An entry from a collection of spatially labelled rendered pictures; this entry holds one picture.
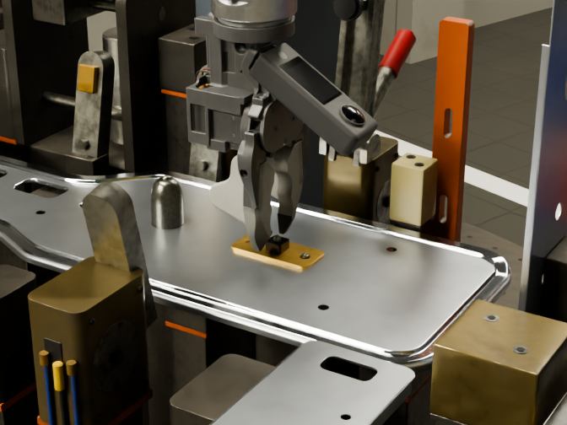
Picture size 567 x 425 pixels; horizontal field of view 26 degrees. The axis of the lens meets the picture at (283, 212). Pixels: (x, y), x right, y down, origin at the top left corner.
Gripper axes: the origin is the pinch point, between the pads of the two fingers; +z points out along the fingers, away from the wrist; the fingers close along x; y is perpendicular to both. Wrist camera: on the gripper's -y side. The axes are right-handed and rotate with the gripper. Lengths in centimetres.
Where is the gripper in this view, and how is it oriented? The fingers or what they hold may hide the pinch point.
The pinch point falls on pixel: (277, 230)
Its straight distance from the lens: 113.9
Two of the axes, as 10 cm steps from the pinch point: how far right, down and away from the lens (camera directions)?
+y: -8.5, -2.1, 4.8
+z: 0.1, 9.1, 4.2
